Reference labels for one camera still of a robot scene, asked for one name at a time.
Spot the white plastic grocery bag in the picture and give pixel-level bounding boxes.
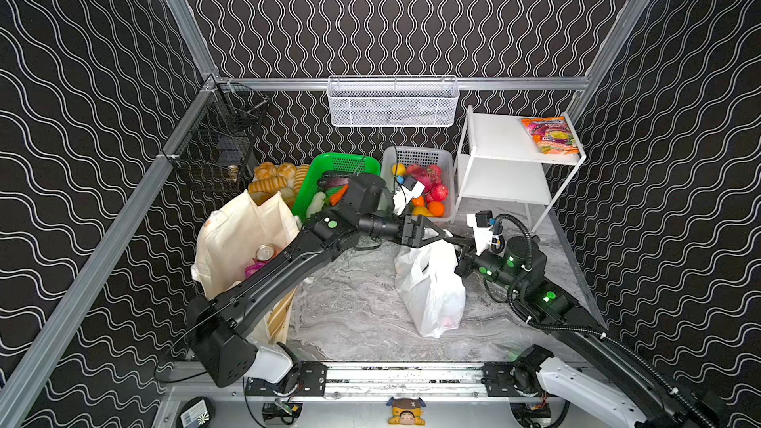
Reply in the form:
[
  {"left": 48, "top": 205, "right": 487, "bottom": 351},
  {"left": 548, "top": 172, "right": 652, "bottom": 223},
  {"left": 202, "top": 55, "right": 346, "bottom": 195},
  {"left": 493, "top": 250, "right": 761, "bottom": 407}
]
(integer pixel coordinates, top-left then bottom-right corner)
[{"left": 394, "top": 241, "right": 466, "bottom": 339}]

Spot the red soda can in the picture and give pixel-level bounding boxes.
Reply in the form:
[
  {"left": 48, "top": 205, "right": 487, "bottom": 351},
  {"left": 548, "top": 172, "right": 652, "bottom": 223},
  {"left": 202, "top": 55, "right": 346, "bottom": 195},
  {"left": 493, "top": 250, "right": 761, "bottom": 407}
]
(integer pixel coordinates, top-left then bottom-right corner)
[{"left": 255, "top": 243, "right": 277, "bottom": 263}]

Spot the purple snack bag shelf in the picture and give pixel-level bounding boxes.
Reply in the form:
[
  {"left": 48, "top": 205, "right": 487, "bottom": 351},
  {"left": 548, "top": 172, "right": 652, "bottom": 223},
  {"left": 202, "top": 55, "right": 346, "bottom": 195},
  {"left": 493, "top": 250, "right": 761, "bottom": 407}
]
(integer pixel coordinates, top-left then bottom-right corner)
[{"left": 244, "top": 261, "right": 266, "bottom": 279}]

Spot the cream canvas tote bag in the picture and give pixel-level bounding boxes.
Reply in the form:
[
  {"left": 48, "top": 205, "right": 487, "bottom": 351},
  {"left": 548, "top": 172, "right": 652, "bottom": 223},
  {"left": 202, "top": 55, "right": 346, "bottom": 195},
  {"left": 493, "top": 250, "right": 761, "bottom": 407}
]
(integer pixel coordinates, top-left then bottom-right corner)
[{"left": 191, "top": 188, "right": 307, "bottom": 346}]

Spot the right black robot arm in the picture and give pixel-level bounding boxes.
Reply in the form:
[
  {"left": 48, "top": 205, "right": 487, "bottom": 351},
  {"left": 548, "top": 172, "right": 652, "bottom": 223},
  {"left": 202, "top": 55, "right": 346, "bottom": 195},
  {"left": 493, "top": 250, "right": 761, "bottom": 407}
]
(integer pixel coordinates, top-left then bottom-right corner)
[{"left": 449, "top": 211, "right": 728, "bottom": 427}]

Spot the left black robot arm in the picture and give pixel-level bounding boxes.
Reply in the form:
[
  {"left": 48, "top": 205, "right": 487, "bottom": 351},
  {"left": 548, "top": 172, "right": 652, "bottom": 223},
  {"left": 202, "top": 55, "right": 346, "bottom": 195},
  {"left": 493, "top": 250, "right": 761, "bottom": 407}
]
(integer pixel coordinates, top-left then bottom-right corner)
[{"left": 186, "top": 172, "right": 469, "bottom": 388}]

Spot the yellow mango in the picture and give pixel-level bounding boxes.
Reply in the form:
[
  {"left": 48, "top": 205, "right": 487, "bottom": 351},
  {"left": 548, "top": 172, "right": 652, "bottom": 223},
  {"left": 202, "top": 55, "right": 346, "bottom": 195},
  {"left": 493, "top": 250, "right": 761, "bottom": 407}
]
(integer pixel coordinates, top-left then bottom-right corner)
[{"left": 412, "top": 206, "right": 433, "bottom": 217}]

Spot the orange fruit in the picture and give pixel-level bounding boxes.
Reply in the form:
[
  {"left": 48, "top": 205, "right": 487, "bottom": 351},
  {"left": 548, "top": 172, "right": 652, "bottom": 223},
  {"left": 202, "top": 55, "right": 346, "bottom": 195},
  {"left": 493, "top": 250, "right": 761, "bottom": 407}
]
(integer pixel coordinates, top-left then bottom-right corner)
[
  {"left": 411, "top": 196, "right": 426, "bottom": 207},
  {"left": 427, "top": 200, "right": 446, "bottom": 218}
]

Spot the red apple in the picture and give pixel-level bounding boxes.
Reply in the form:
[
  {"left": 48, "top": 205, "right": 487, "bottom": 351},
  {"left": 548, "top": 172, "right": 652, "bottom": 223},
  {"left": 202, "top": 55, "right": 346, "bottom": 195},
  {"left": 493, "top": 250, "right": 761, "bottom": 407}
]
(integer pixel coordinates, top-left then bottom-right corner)
[{"left": 429, "top": 183, "right": 449, "bottom": 202}]

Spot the pink dragon fruit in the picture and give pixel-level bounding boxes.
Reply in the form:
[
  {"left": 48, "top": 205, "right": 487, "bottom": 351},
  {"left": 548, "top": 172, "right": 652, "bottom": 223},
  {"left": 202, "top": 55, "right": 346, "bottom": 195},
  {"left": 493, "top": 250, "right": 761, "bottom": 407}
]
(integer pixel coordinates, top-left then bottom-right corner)
[{"left": 406, "top": 164, "right": 442, "bottom": 193}]

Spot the yellow lemon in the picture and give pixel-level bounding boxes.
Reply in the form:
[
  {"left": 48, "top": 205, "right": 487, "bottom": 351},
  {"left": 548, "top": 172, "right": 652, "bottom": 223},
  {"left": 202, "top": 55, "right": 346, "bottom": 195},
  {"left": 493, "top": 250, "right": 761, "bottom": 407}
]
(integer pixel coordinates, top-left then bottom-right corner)
[{"left": 392, "top": 164, "right": 406, "bottom": 178}]

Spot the white plastic fruit basket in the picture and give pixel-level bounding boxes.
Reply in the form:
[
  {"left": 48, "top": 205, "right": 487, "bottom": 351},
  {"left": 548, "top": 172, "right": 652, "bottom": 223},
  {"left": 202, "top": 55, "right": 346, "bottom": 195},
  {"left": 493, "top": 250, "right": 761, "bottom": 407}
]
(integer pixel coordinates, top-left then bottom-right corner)
[{"left": 380, "top": 145, "right": 456, "bottom": 222}]

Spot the orange carrot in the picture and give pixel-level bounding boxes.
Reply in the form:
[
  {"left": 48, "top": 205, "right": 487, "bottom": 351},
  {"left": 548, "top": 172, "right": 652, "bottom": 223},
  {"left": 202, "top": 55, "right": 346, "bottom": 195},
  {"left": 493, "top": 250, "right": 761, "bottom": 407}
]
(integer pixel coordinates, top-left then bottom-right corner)
[{"left": 329, "top": 184, "right": 348, "bottom": 206}]

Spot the white two-tier shelf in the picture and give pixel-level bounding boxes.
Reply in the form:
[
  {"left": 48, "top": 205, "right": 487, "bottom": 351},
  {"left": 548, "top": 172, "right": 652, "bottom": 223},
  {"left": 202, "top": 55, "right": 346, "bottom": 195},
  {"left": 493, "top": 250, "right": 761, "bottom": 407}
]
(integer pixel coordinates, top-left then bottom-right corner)
[{"left": 454, "top": 106, "right": 587, "bottom": 232}]

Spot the white radish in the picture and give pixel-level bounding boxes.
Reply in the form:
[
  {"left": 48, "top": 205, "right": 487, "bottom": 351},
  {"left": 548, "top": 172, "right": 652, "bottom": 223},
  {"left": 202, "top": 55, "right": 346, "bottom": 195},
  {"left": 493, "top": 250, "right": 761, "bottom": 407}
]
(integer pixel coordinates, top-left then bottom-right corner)
[{"left": 305, "top": 191, "right": 327, "bottom": 220}]

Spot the green plastic basket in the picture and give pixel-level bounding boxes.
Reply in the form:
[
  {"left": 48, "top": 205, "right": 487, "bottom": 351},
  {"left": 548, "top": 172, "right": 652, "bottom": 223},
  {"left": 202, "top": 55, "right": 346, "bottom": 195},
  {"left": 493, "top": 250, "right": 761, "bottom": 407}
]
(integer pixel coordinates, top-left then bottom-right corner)
[{"left": 293, "top": 153, "right": 382, "bottom": 223}]

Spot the orange candy bag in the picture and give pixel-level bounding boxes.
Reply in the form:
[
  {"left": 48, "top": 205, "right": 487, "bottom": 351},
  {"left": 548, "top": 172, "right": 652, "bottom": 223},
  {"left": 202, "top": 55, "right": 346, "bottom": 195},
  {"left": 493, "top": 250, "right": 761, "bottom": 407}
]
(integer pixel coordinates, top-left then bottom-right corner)
[{"left": 521, "top": 117, "right": 580, "bottom": 155}]

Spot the cartoon figure sticker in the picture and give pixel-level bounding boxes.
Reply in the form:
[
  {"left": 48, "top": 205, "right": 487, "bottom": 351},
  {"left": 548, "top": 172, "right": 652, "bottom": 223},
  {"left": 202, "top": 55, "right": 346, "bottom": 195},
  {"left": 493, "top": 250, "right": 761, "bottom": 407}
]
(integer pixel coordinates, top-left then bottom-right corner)
[{"left": 386, "top": 397, "right": 426, "bottom": 427}]

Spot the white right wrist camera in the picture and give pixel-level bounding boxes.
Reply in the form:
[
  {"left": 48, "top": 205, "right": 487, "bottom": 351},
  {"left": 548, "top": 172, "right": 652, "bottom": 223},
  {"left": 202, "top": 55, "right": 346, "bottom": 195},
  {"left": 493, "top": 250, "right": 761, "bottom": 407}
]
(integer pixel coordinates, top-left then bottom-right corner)
[{"left": 466, "top": 210, "right": 495, "bottom": 256}]

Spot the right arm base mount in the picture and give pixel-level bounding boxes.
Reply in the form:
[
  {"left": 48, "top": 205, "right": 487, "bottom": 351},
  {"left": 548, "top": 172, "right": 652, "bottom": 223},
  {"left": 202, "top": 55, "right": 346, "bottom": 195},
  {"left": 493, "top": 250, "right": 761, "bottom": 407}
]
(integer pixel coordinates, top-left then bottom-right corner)
[{"left": 481, "top": 345, "right": 554, "bottom": 398}]

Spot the white wire wall basket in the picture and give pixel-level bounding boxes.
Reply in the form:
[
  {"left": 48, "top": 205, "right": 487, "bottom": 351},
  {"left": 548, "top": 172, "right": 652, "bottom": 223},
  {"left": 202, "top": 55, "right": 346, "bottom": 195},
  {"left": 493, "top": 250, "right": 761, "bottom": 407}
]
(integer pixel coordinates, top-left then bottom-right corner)
[{"left": 326, "top": 75, "right": 460, "bottom": 128}]

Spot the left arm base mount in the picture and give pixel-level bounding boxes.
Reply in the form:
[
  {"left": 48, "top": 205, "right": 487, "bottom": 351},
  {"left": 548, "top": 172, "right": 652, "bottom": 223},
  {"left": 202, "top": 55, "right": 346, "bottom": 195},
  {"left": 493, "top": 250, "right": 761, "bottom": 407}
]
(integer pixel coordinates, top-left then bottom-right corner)
[{"left": 244, "top": 362, "right": 328, "bottom": 398}]

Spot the black wire wall basket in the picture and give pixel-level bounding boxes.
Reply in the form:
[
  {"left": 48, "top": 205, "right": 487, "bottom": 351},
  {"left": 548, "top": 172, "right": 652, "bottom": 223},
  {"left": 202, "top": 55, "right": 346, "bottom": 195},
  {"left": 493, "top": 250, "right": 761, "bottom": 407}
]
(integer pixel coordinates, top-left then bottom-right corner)
[{"left": 168, "top": 82, "right": 273, "bottom": 194}]

